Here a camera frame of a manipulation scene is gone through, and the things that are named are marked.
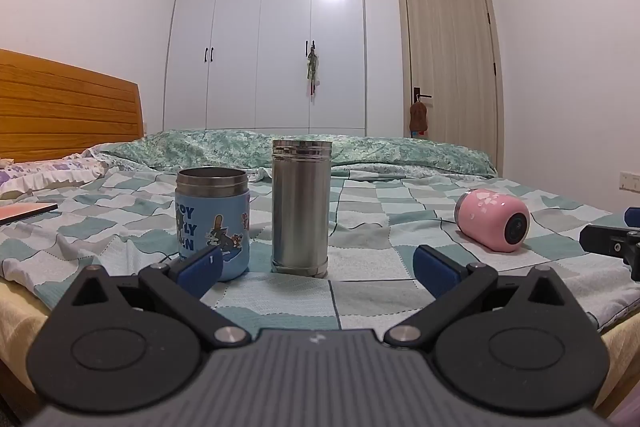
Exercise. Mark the green floral quilt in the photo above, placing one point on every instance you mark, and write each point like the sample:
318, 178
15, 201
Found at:
210, 147

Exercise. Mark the tall stainless steel cup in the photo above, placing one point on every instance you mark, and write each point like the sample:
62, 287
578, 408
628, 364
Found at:
300, 207

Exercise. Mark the wooden headboard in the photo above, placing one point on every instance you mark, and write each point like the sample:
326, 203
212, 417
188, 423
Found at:
65, 112

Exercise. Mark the brown hanging bag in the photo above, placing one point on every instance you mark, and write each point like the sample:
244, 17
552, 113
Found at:
418, 119

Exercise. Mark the pink cup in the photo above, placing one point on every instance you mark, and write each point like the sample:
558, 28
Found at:
487, 219

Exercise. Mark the checkered bed sheet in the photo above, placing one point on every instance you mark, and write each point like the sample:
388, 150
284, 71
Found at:
380, 227

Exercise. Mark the orange book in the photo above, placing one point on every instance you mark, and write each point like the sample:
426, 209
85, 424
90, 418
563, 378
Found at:
22, 211

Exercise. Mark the white wardrobe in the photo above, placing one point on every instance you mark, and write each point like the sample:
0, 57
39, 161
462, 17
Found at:
265, 57

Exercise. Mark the hanging green ornament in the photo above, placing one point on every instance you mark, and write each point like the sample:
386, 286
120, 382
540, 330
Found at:
312, 69

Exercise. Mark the wall outlet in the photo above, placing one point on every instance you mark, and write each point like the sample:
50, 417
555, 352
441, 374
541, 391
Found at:
630, 182

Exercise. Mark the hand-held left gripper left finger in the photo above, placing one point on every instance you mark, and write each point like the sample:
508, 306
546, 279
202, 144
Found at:
202, 271

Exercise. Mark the wooden door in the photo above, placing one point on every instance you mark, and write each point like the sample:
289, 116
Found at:
450, 72

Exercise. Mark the blue cartoon print cup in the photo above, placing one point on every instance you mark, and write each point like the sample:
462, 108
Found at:
210, 217

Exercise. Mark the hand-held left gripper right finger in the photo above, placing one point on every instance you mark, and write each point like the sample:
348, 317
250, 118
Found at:
434, 271

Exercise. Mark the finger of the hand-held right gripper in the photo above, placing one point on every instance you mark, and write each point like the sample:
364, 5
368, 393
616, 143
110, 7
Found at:
633, 215
602, 239

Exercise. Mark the purple floral pillow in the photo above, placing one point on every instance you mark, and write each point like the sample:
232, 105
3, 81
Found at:
45, 172

